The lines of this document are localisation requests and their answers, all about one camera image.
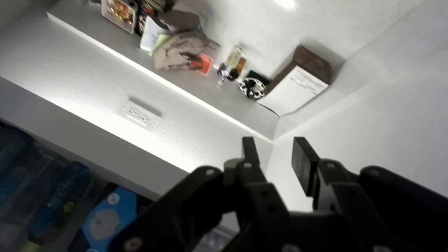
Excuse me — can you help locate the dark brown box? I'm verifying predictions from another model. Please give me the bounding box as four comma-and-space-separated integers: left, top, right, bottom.
259, 44, 332, 116

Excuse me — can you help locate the blue white package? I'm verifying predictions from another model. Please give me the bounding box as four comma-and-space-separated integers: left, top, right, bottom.
69, 186, 137, 252

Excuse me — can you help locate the small amber bottle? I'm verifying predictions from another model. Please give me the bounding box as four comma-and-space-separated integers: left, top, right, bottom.
226, 43, 245, 81

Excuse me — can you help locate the white wall outlet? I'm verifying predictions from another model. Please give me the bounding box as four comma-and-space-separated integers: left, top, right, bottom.
121, 97, 163, 128

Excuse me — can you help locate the black white patterned object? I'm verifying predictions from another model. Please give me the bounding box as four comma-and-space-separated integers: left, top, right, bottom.
238, 69, 270, 99

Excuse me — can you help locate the blue plastic water bottle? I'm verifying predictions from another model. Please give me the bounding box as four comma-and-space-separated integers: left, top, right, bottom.
27, 162, 93, 246

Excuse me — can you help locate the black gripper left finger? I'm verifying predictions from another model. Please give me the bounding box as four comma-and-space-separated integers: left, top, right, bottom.
242, 137, 261, 163

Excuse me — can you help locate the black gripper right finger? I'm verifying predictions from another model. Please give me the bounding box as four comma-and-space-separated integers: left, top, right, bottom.
291, 137, 321, 195

